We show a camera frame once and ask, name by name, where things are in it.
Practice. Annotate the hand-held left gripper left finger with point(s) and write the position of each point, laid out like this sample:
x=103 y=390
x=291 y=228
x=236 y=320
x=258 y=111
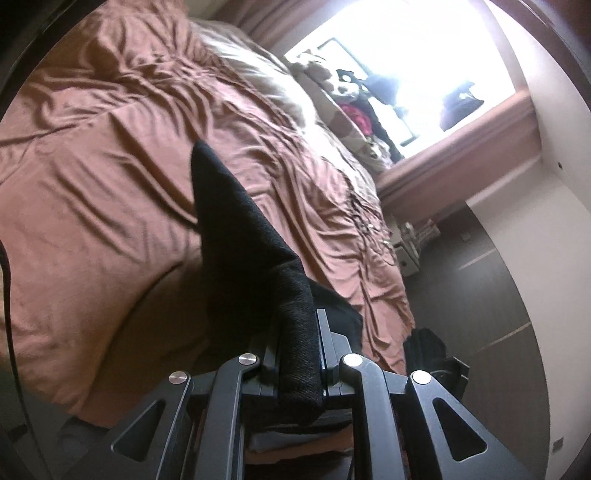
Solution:
x=268 y=369

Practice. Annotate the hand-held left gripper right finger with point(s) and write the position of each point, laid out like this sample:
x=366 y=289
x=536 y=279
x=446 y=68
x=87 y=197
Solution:
x=325 y=364

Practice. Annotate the black pants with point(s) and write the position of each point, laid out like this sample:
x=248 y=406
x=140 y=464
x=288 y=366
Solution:
x=244 y=240

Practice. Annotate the white nightstand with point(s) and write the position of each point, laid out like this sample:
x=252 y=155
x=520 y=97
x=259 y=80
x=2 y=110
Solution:
x=413 y=263

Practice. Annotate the white stand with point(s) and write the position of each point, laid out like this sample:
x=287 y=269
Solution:
x=422 y=233

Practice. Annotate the plush toy with clothes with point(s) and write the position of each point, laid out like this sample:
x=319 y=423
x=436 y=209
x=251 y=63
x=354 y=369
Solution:
x=332 y=115

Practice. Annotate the pile of mixed clothes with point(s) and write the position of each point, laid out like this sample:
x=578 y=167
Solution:
x=364 y=117

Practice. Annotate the pink bed quilt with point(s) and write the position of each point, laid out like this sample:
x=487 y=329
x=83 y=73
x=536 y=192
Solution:
x=92 y=184

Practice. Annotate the dark object on windowsill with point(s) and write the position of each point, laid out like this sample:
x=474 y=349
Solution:
x=459 y=106

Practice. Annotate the bright window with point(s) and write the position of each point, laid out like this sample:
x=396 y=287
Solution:
x=429 y=46

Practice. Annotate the pink curtain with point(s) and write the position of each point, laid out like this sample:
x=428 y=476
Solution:
x=258 y=18

